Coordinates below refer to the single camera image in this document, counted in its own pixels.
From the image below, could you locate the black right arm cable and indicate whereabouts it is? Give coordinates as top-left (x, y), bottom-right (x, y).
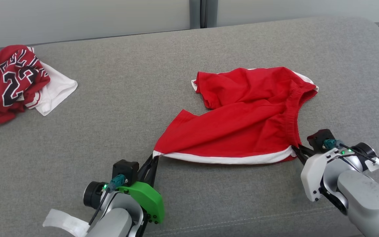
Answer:
top-left (339, 143), bottom-right (379, 180)

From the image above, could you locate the teal camera connector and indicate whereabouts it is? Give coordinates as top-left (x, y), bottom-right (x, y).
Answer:
top-left (106, 174), bottom-right (126, 193)
top-left (323, 139), bottom-right (344, 149)

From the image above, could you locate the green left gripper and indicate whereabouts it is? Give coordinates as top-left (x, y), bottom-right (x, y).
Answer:
top-left (117, 155), bottom-right (164, 224)

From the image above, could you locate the teal right camera connector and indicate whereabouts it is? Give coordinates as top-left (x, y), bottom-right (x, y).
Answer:
top-left (323, 139), bottom-right (344, 149)

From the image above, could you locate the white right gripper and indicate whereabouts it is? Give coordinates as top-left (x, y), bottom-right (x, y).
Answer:
top-left (291, 145), bottom-right (343, 202)

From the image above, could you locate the white tape strip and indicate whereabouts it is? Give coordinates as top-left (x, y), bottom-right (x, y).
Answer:
top-left (42, 209), bottom-right (91, 237)

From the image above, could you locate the teal left camera connector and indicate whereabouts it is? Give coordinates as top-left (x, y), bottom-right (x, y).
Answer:
top-left (106, 174), bottom-right (126, 193)

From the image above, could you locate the grey fabric sofa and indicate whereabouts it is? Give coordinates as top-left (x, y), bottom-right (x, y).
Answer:
top-left (0, 16), bottom-right (379, 237)

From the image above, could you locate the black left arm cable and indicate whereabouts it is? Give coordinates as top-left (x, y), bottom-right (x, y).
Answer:
top-left (88, 189), bottom-right (111, 226)

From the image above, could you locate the red shorts white trim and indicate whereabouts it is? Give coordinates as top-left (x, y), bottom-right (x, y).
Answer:
top-left (153, 67), bottom-right (319, 165)

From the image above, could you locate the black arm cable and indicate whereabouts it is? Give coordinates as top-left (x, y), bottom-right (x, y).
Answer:
top-left (339, 143), bottom-right (379, 180)
top-left (88, 189), bottom-right (111, 226)

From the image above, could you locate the grey partition post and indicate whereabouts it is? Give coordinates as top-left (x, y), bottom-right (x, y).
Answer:
top-left (189, 0), bottom-right (218, 28)

